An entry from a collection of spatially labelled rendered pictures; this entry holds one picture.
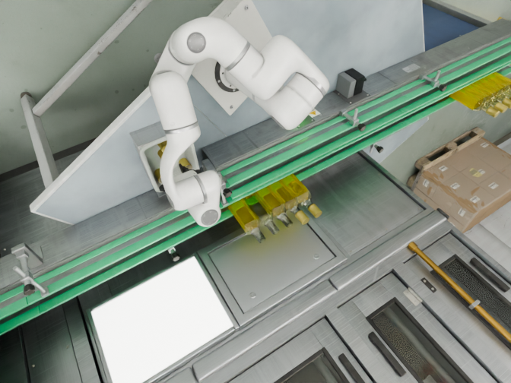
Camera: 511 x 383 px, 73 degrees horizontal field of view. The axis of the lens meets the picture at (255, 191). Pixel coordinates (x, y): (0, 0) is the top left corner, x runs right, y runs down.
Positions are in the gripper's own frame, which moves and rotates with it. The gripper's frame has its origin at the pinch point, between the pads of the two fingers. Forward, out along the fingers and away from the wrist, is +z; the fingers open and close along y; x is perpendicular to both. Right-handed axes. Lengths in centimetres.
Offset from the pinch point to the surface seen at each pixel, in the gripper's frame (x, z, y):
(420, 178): -235, 137, 326
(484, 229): -316, 70, 387
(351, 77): 5, 6, 82
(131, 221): -15.7, 7.3, -18.8
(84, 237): -15.4, 10.1, -35.0
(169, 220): -18.8, 2.4, -7.1
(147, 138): 12.5, 4.6, -3.6
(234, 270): -40.0, -14.3, 6.3
